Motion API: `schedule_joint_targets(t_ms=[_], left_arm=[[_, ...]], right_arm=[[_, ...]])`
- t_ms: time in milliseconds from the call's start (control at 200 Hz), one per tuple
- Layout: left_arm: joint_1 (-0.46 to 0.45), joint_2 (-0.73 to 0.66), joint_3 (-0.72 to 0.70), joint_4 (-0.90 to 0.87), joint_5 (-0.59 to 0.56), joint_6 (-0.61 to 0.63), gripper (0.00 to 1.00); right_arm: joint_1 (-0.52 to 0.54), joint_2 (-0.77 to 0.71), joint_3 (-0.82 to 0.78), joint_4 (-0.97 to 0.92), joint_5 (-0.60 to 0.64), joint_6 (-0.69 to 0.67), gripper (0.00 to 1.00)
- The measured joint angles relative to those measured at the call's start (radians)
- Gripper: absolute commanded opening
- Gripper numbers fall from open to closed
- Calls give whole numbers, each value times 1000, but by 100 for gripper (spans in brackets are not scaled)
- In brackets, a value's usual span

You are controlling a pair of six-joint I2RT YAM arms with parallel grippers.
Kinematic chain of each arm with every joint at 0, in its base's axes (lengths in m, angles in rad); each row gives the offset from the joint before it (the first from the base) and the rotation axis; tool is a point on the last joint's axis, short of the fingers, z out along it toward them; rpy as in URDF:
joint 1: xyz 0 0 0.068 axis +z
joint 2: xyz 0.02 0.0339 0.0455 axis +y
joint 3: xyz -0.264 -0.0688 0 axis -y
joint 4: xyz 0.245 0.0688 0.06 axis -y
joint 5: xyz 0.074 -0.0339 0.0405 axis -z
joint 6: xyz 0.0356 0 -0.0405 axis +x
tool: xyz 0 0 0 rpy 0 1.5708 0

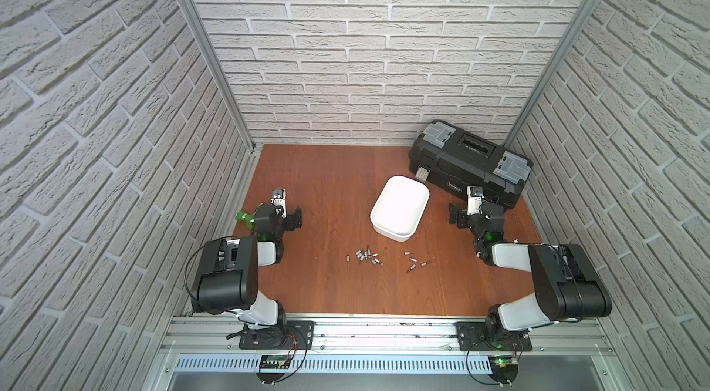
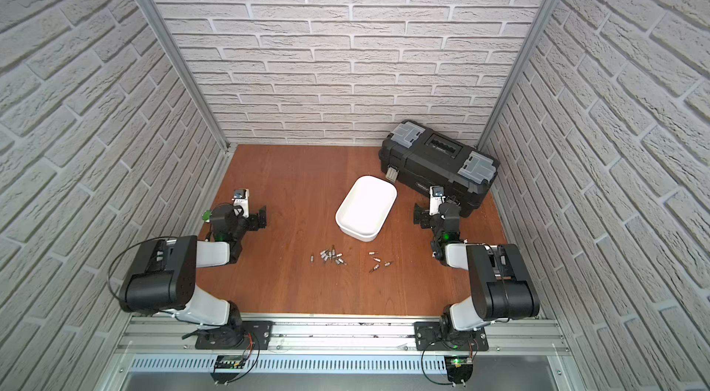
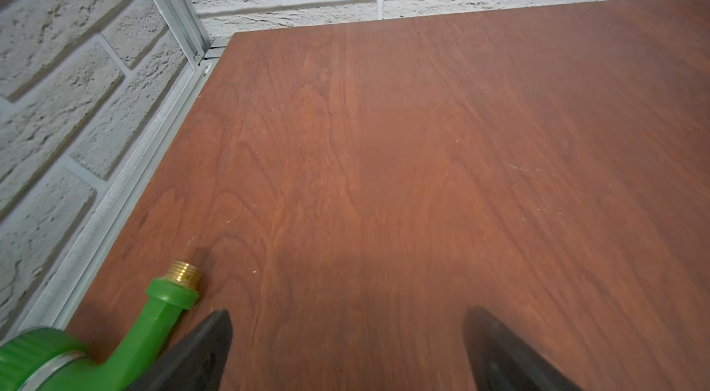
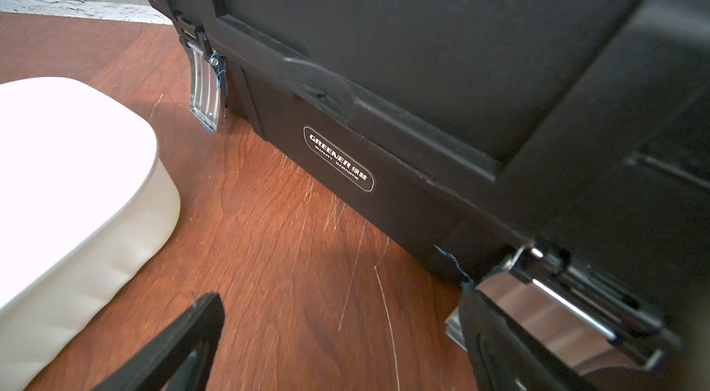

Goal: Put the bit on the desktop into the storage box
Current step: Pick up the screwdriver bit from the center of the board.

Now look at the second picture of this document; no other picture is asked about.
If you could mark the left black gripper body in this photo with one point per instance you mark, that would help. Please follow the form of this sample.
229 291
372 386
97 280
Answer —
253 220

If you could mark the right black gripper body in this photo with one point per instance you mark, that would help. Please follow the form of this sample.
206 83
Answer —
424 215

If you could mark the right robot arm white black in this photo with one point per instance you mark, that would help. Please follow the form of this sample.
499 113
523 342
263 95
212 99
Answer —
501 285

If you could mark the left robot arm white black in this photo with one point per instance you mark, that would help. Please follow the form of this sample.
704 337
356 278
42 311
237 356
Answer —
162 279

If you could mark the white rectangular storage box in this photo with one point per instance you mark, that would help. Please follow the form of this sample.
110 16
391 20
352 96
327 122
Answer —
365 209

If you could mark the green toy drill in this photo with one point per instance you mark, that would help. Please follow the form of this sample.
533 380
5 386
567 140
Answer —
206 215

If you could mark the black plastic toolbox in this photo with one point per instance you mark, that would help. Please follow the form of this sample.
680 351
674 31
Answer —
424 158

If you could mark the pile of silver bits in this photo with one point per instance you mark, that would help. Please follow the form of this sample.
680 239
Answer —
332 255

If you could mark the left controller board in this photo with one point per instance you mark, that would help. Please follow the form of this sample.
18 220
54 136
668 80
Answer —
229 368

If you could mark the controller board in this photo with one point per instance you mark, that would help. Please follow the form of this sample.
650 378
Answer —
229 368
459 370

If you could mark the right controller board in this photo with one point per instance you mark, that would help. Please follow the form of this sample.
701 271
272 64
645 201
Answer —
459 370

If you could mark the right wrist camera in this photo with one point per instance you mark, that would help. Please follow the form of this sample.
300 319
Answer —
437 197

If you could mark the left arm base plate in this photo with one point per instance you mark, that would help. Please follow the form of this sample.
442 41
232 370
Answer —
249 335

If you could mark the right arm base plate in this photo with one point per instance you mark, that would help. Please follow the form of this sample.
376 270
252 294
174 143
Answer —
431 336

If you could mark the aluminium mounting rail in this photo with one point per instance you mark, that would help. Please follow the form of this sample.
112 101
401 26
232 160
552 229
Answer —
292 333

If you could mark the left aluminium corner post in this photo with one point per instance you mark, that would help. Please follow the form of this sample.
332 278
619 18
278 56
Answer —
159 27

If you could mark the aluminium corner post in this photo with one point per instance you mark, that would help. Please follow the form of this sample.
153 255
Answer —
159 27
534 35

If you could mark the right aluminium corner post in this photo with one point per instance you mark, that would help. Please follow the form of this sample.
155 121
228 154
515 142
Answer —
534 35

